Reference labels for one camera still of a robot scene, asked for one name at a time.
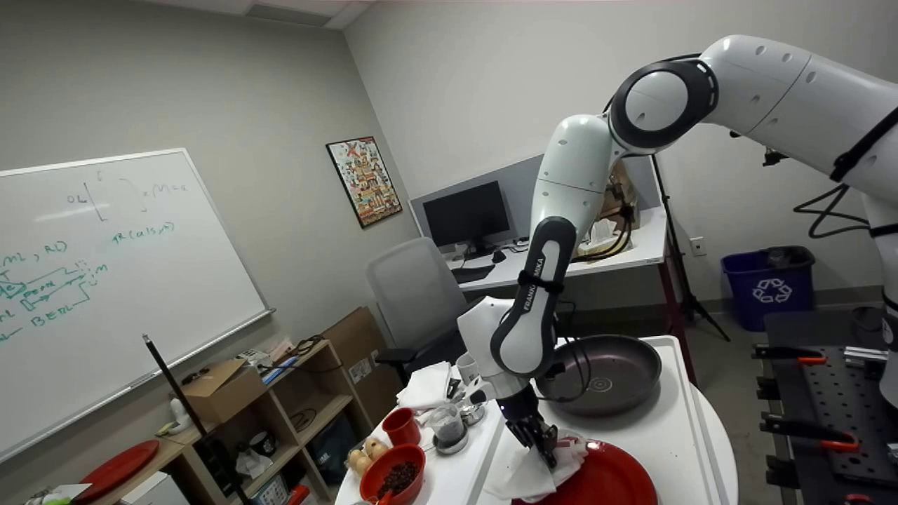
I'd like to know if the blue recycling bin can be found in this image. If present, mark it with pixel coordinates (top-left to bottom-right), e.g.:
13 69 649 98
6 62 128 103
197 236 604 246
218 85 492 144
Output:
718 243 816 330

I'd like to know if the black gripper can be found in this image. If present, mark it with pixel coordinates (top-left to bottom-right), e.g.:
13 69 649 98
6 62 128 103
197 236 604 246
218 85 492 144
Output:
497 385 563 471

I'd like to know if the black tripod stand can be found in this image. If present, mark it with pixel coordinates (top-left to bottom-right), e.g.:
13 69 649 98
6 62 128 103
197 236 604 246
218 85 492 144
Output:
645 151 732 344

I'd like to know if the pale eggs pile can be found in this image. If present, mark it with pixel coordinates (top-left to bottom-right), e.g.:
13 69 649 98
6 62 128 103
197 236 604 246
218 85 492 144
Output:
344 434 389 473

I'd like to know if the red bowl with dark contents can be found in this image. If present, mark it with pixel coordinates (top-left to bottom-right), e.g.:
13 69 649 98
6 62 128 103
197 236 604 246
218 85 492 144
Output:
357 444 430 505

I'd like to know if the white office desk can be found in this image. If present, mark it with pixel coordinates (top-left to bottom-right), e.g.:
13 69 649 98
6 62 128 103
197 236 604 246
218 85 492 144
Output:
447 204 673 375

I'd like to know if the white rectangular tray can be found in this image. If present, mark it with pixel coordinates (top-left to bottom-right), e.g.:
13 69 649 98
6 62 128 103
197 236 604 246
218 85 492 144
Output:
464 333 723 505

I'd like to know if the black computer monitor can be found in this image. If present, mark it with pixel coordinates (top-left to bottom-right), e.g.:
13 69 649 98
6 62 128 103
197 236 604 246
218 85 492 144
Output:
417 180 514 260

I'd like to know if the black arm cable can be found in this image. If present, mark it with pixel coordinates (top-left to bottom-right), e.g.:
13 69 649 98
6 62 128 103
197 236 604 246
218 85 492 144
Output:
791 180 883 241

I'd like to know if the white cloth with red stripes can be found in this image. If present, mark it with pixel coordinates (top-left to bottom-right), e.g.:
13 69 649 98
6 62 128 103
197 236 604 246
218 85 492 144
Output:
479 423 593 505

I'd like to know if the wooden shelf unit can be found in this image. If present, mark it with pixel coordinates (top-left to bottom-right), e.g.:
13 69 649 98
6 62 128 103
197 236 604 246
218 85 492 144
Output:
82 336 377 505

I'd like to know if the black keyboard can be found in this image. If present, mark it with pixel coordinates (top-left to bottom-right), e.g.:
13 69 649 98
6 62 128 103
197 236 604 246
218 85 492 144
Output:
450 264 499 287

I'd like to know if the wall whiteboard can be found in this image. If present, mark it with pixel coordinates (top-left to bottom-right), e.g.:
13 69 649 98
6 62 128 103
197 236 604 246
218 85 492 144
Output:
0 147 274 465

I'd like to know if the small cardboard box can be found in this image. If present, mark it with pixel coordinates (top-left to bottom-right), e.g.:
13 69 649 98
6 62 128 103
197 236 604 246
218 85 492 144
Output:
179 360 250 429

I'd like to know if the black frying pan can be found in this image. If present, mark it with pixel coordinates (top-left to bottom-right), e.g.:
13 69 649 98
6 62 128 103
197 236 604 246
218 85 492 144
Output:
534 330 664 422

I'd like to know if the red cup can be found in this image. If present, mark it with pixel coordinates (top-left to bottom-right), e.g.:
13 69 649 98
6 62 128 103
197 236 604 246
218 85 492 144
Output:
378 406 427 448

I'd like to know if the grey desk partition panel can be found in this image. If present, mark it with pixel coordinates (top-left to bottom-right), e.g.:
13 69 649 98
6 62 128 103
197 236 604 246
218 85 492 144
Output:
410 148 656 246

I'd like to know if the framed colourful poster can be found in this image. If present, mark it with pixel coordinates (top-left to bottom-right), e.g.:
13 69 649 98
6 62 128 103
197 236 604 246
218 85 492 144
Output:
322 134 403 234

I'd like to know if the folded white napkin cloth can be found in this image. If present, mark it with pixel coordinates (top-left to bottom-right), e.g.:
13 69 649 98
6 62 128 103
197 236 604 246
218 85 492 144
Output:
392 360 461 413

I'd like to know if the thin black pole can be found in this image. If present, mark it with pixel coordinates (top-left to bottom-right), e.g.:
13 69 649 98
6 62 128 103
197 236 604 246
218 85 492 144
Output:
141 333 239 505

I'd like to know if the grey office chair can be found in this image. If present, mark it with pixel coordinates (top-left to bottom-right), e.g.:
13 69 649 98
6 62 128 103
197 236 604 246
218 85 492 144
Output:
365 236 509 378

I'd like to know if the small metal cup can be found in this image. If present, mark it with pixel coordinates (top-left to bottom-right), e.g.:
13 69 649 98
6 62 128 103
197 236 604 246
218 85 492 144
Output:
430 410 471 458
447 391 488 429

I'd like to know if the red handled black clamp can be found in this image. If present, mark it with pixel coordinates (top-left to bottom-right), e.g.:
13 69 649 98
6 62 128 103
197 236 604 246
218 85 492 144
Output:
750 343 831 370
757 413 862 458

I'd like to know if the black workbench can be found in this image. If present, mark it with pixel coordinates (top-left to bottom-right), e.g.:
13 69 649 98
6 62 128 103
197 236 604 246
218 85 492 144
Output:
757 305 898 505

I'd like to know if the large cardboard box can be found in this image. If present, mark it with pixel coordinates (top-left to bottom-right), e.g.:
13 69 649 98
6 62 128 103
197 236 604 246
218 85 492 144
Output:
321 305 403 423

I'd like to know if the stack of books and papers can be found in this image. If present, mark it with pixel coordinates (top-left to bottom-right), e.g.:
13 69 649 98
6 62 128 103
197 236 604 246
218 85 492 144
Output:
235 336 305 386

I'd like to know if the red disc plate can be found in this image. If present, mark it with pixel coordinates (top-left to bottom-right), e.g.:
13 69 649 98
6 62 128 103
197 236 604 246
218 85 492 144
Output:
79 441 162 505

